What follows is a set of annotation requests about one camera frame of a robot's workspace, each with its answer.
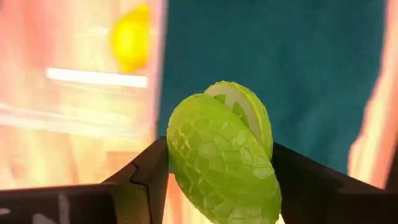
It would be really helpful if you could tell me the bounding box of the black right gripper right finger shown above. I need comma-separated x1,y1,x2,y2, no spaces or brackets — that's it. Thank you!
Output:
272,142,398,224

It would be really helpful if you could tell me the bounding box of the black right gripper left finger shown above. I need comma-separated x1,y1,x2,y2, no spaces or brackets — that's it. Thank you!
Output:
0,136,170,224

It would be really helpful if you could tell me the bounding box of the green toy lime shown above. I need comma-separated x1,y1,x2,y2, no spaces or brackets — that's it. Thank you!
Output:
166,80,283,224

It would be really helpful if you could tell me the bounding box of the yellow toy lemon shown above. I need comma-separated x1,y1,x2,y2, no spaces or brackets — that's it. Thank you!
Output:
110,3,152,74

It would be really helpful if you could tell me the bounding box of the clear plastic tupperware container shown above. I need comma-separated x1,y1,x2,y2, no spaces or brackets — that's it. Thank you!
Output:
0,0,169,189

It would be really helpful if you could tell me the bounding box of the dark teal cloth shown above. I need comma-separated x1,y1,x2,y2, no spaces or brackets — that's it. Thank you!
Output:
157,0,386,175

